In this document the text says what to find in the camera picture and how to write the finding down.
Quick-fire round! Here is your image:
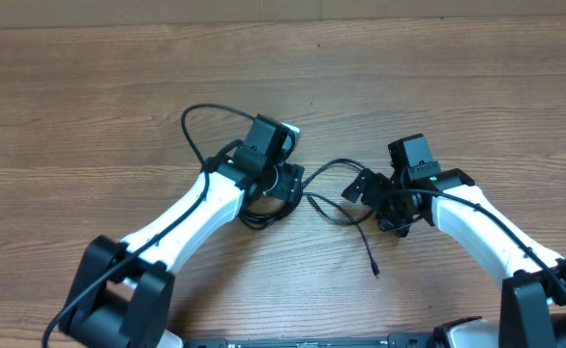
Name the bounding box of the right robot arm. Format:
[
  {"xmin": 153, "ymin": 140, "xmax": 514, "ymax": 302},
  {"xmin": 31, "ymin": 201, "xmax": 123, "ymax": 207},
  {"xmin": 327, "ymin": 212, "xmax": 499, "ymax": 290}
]
[{"xmin": 342, "ymin": 133, "xmax": 566, "ymax": 347}]

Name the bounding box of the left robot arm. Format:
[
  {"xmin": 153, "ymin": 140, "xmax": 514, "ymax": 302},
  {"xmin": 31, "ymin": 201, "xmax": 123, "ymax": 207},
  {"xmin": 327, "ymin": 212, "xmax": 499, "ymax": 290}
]
[{"xmin": 50, "ymin": 115, "xmax": 300, "ymax": 347}]

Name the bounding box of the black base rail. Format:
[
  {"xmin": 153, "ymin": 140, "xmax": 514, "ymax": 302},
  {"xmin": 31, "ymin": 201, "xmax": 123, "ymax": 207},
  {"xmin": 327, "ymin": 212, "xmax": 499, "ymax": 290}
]
[{"xmin": 183, "ymin": 333, "xmax": 446, "ymax": 348}]

